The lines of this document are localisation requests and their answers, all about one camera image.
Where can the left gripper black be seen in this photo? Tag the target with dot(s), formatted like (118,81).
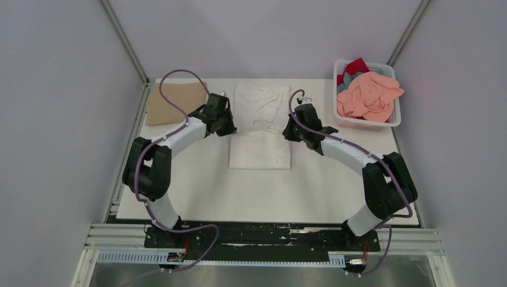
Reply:
(230,129)

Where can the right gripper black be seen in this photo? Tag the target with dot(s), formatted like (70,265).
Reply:
(288,134)

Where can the white t shirt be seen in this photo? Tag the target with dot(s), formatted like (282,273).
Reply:
(260,114)

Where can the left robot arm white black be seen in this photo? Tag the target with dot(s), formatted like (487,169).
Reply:
(149,163)

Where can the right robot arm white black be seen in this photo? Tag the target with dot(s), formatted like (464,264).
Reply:
(388,185)

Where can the folded tan t shirt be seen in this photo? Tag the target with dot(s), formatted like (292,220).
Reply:
(188,97)

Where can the grey blue t shirt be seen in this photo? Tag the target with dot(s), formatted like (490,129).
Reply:
(346,80)

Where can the white plastic laundry basket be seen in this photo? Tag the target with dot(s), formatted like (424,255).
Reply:
(355,123)

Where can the crumpled salmon pink t shirt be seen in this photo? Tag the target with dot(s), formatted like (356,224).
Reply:
(370,97)

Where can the red t shirt in basket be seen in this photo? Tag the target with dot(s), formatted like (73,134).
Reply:
(352,69)

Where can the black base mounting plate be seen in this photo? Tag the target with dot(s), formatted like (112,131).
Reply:
(256,241)

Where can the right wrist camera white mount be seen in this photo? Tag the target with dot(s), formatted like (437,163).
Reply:
(304,100)

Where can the left aluminium frame post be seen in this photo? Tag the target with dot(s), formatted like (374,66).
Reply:
(124,41)

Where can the aluminium frame post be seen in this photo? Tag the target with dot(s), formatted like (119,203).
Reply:
(124,41)
(409,30)

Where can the right aluminium frame post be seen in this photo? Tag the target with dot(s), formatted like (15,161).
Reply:
(409,30)

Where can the aluminium table edge rail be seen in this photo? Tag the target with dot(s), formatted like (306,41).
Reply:
(122,236)

